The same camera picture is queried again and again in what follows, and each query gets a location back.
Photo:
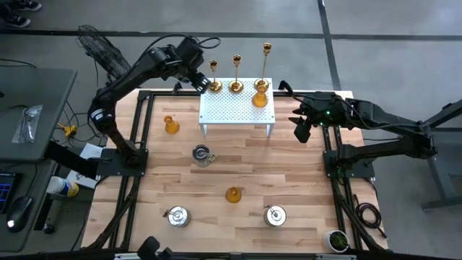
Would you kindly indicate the white perforated metal shelf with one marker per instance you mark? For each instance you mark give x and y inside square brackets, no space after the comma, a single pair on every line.
[234,108]

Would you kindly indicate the black rounded device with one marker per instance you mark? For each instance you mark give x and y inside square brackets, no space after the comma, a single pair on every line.
[148,247]

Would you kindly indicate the black computer mouse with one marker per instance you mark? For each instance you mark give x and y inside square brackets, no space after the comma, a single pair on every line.
[18,213]

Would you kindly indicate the medium gold candlestick holder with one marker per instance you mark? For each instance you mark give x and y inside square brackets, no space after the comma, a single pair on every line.
[236,87]

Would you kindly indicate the white printed paper sheet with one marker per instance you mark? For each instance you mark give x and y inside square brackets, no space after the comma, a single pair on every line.
[82,179]

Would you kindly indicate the amber ribbed glass candle holder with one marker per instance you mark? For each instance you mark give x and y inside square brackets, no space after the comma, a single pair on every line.
[172,125]
[233,195]
[260,100]

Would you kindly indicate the white bottle with yellow label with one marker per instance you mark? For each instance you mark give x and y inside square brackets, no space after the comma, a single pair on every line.
[63,186]

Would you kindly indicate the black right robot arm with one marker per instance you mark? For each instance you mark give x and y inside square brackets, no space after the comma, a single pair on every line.
[390,121]

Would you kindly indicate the short gold candlestick holder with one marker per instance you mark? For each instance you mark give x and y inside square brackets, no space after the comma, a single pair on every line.
[215,86]

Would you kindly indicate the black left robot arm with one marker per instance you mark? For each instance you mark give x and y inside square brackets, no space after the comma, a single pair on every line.
[103,104]

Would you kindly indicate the black aluminium table frame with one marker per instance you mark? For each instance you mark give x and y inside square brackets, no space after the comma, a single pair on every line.
[180,94]

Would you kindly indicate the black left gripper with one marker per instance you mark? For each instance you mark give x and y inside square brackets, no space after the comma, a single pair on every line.
[189,54]

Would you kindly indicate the clear plastic bag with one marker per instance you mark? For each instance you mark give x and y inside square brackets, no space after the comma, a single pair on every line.
[28,122]

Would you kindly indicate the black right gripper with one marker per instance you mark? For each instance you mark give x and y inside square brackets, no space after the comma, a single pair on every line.
[321,108]

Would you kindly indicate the yellow plug connector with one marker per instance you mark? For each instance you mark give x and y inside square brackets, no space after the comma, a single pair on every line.
[68,130]

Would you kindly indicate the grey desk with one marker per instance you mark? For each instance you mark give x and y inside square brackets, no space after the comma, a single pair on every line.
[36,94]

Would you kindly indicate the tall gold candlestick holder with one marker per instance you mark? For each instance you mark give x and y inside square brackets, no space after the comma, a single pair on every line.
[261,84]

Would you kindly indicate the white pot with succulent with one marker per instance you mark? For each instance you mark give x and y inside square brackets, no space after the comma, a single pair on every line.
[336,241]

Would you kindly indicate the backlit keyboard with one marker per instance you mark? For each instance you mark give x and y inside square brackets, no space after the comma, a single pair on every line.
[5,187]

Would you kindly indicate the black floor fan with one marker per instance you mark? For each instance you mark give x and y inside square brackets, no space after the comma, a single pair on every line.
[99,48]

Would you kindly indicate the black metal stand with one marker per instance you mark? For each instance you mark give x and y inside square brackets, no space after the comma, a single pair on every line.
[444,151]

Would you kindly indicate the person's shoe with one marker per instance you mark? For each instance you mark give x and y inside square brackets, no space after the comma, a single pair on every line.
[27,5]
[14,22]

